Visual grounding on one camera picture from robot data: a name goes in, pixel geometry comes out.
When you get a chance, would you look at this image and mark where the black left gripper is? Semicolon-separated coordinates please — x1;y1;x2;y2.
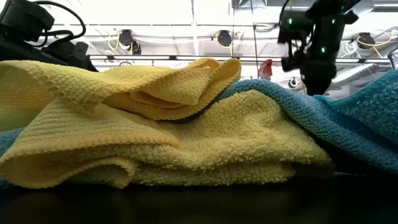
42;40;99;73

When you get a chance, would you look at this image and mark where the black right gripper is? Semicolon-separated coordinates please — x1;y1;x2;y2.
300;58;337;96

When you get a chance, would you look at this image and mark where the teal microfiber towel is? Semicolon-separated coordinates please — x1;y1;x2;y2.
0;70;398;189

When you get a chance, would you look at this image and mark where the yellow microfiber towel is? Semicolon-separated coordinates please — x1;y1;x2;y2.
0;57;243;132
0;89;336;190

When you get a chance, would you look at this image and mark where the clear spray bottle red trigger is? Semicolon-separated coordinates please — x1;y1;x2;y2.
257;58;274;81

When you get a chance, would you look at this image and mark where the small black ceiling reel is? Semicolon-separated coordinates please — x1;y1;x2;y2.
129;39;142;55

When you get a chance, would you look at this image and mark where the black ceiling cord reel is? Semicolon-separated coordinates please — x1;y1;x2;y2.
118;29;134;47
357;32;376;50
216;29;233;47

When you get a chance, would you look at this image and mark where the black hanging cable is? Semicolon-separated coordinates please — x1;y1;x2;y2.
250;0;261;80

